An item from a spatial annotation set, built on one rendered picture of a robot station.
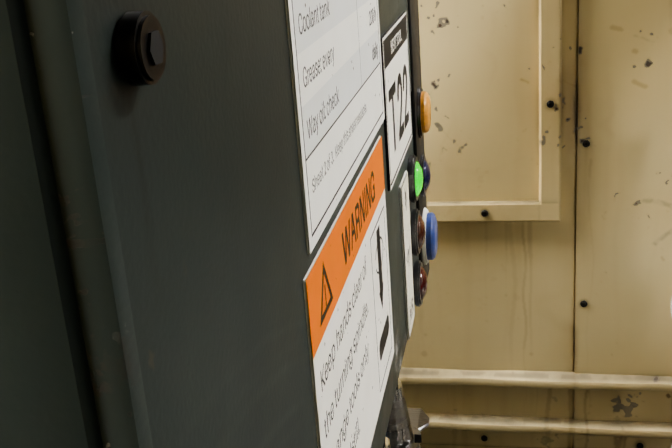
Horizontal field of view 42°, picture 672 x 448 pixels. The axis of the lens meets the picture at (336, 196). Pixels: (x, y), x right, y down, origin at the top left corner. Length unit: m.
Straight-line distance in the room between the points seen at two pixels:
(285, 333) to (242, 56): 0.07
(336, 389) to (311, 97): 0.09
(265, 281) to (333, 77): 0.10
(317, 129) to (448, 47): 0.99
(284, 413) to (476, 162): 1.07
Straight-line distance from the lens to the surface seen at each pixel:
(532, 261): 1.34
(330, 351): 0.28
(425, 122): 0.53
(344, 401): 0.30
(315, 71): 0.26
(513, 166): 1.28
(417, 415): 1.09
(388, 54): 0.41
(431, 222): 0.55
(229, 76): 0.18
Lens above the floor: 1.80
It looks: 18 degrees down
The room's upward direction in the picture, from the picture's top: 4 degrees counter-clockwise
